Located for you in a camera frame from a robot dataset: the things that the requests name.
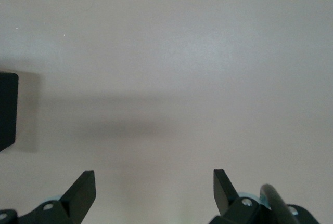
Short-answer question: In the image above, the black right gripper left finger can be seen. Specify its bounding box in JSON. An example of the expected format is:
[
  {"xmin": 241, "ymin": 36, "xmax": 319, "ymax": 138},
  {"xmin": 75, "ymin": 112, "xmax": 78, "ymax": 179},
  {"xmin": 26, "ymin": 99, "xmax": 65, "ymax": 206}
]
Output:
[{"xmin": 0, "ymin": 170, "xmax": 96, "ymax": 224}]

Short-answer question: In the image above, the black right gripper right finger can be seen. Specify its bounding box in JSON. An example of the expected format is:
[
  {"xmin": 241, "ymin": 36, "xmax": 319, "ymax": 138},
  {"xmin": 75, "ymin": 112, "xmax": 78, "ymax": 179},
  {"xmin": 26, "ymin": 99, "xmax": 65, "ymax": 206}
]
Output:
[{"xmin": 208, "ymin": 169, "xmax": 321, "ymax": 224}]

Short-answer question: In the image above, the black plastic box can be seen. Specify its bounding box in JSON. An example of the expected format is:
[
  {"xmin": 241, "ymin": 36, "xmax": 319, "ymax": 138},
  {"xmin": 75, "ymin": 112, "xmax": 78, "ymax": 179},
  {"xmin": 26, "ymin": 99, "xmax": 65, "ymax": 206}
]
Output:
[{"xmin": 0, "ymin": 71, "xmax": 19, "ymax": 153}]

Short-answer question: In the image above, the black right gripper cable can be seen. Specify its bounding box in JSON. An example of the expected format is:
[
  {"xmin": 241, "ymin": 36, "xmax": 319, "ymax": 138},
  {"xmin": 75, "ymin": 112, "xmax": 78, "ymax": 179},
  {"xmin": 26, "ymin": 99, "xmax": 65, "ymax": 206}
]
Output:
[{"xmin": 259, "ymin": 183, "xmax": 297, "ymax": 224}]

